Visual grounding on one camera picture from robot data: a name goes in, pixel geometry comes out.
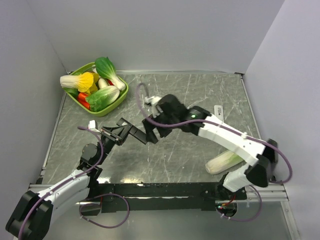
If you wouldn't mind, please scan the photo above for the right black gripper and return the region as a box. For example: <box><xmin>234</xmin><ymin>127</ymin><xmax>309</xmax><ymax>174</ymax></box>
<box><xmin>142</xmin><ymin>109</ymin><xmax>179</xmax><ymax>144</ymax></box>

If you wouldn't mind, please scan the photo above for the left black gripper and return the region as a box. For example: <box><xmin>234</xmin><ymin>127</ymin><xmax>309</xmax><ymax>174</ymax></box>
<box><xmin>96</xmin><ymin>123</ymin><xmax>133</xmax><ymax>165</ymax></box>

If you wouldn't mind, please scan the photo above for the black slim remote control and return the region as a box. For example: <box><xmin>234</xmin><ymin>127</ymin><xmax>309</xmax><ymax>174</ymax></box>
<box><xmin>116</xmin><ymin>118</ymin><xmax>147</xmax><ymax>145</ymax></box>

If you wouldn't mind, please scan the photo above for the white remote control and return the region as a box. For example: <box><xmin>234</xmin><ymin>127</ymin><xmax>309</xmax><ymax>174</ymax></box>
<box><xmin>214</xmin><ymin>105</ymin><xmax>224</xmax><ymax>122</ymax></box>

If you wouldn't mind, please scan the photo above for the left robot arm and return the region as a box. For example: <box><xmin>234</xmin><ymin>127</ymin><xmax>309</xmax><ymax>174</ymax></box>
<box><xmin>5</xmin><ymin>125</ymin><xmax>131</xmax><ymax>240</ymax></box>

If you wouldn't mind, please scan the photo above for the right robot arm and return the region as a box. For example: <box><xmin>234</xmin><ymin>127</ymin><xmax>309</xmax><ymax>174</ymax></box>
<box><xmin>144</xmin><ymin>94</ymin><xmax>278</xmax><ymax>199</ymax></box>

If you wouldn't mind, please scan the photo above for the green lettuce cabbage toy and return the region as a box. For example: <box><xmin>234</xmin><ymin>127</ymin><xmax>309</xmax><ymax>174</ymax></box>
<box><xmin>85</xmin><ymin>85</ymin><xmax>120</xmax><ymax>112</ymax></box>

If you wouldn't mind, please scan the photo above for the green plastic basket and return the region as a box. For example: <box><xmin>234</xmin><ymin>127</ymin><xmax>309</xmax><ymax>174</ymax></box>
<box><xmin>65</xmin><ymin>62</ymin><xmax>129</xmax><ymax>117</ymax></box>

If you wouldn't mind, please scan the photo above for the orange carrot toy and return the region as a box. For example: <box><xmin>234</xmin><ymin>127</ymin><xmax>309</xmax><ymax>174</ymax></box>
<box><xmin>77</xmin><ymin>92</ymin><xmax>91</xmax><ymax>110</ymax></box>

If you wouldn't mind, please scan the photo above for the white radish toy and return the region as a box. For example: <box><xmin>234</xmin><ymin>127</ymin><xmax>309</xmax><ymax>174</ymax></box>
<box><xmin>98</xmin><ymin>78</ymin><xmax>109</xmax><ymax>89</ymax></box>

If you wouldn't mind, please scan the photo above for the yellow napa cabbage toy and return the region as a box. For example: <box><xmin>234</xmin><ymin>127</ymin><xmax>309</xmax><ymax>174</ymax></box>
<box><xmin>59</xmin><ymin>72</ymin><xmax>99</xmax><ymax>94</ymax></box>

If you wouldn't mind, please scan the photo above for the black base bar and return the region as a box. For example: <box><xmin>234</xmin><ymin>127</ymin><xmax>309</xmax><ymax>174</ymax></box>
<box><xmin>84</xmin><ymin>182</ymin><xmax>247</xmax><ymax>213</ymax></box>

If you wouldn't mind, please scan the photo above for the green bok choy toy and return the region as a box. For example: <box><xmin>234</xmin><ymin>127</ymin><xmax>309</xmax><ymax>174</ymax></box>
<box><xmin>94</xmin><ymin>57</ymin><xmax>126</xmax><ymax>91</ymax></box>

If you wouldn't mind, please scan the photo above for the white napa cabbage toy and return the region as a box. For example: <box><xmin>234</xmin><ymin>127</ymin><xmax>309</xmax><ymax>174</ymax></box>
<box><xmin>205</xmin><ymin>150</ymin><xmax>244</xmax><ymax>175</ymax></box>

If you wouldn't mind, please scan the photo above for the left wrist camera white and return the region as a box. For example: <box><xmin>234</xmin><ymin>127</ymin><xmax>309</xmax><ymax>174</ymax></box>
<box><xmin>88</xmin><ymin>120</ymin><xmax>99</xmax><ymax>132</ymax></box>

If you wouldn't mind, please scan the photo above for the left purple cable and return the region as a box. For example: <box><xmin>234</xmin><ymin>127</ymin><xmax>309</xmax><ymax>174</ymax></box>
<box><xmin>17</xmin><ymin>126</ymin><xmax>131</xmax><ymax>240</ymax></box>

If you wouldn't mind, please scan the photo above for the purple cable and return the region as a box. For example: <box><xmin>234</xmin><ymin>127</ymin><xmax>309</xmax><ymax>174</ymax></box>
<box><xmin>135</xmin><ymin>82</ymin><xmax>293</xmax><ymax>222</ymax></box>
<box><xmin>17</xmin><ymin>126</ymin><xmax>131</xmax><ymax>240</ymax></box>

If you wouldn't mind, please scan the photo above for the aluminium rail frame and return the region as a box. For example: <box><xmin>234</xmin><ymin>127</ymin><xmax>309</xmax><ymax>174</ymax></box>
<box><xmin>28</xmin><ymin>184</ymin><xmax>289</xmax><ymax>203</ymax></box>

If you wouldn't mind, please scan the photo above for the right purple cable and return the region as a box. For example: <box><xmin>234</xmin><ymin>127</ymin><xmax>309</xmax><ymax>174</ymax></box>
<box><xmin>135</xmin><ymin>82</ymin><xmax>293</xmax><ymax>222</ymax></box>

